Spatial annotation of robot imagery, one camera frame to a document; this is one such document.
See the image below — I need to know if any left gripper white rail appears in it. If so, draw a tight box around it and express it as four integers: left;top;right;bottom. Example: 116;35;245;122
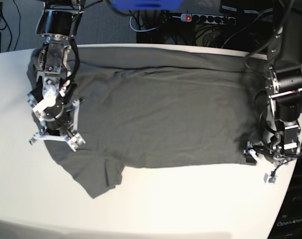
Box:
243;149;274;174

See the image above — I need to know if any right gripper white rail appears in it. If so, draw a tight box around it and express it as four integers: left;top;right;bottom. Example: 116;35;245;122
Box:
28;97;83;144

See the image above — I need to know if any grey T-shirt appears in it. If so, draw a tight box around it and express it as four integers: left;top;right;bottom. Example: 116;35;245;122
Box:
45;47;265;198

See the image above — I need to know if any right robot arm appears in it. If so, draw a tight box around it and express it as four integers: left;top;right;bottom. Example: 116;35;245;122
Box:
27;0;85;151

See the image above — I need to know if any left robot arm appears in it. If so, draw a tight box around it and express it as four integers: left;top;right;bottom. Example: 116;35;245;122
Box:
245;0;302;182

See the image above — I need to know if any black OpenArm base box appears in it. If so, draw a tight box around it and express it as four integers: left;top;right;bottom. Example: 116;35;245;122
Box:
268;159;302;239

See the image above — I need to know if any blue plastic box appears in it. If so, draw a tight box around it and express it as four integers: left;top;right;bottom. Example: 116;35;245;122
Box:
112;0;183;10

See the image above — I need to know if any white power strip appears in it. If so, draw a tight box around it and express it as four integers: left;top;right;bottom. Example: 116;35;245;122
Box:
178;13;236;26

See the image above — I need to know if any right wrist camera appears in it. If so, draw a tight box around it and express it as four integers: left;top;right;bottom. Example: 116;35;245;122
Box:
67;133;86;152

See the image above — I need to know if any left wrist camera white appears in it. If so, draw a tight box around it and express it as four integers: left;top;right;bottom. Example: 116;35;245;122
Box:
263;173;277;184

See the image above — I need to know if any white cable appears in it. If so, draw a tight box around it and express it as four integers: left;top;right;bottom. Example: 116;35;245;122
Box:
129;10;158;32

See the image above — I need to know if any black cable left background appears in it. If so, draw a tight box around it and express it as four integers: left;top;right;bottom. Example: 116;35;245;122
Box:
0;0;21;53

